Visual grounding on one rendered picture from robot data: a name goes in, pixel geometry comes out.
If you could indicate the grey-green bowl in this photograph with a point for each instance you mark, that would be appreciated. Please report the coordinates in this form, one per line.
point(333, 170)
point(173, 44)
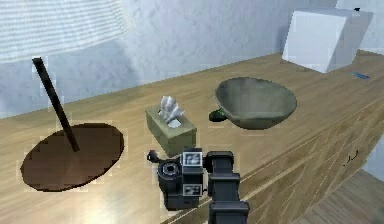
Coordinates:
point(255, 103)

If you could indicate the olive tissue box with tissue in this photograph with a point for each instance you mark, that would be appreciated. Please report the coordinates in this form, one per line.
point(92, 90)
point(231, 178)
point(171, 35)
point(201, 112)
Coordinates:
point(173, 135)

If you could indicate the small dark green object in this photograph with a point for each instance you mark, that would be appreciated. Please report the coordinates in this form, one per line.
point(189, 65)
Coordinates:
point(216, 116)

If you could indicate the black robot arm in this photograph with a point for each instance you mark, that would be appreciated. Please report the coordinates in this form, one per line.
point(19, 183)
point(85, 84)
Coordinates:
point(224, 186)

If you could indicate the small blue flat object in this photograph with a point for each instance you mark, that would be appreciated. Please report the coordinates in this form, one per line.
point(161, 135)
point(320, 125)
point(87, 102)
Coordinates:
point(361, 75)

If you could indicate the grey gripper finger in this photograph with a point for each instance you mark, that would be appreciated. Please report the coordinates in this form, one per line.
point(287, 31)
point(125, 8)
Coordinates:
point(152, 155)

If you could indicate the wooden chest of drawers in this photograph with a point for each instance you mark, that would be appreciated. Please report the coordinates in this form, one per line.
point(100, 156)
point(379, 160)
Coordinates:
point(300, 150)

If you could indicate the white shade lamp brown base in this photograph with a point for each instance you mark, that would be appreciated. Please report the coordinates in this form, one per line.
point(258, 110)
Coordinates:
point(70, 160)

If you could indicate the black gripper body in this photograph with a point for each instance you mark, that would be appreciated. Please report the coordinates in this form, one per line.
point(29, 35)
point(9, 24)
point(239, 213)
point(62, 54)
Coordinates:
point(170, 181)

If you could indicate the white box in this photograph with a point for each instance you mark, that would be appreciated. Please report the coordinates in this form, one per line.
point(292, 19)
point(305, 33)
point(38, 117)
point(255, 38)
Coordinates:
point(316, 40)

